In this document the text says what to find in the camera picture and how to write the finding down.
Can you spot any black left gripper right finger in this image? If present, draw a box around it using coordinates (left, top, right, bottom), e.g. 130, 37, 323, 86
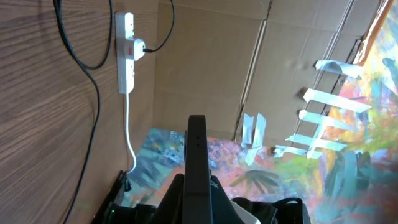
210, 175, 244, 224

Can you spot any Galaxy S24+ smartphone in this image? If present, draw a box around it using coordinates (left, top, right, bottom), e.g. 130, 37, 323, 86
182, 115, 213, 224

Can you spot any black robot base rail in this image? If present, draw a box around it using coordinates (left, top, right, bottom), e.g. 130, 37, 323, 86
91, 170, 131, 224

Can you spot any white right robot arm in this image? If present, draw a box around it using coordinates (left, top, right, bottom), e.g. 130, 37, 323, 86
100, 197, 311, 224

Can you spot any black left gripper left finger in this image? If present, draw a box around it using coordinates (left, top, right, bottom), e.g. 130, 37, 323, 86
149, 174, 184, 224

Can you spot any white charger plug adapter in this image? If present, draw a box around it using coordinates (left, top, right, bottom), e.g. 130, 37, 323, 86
124, 39, 146, 61

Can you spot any black USB-C charging cable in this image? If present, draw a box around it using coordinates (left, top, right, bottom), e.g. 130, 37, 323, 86
52, 0, 177, 224

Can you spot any white power strip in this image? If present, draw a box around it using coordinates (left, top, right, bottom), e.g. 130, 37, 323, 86
115, 11, 134, 95

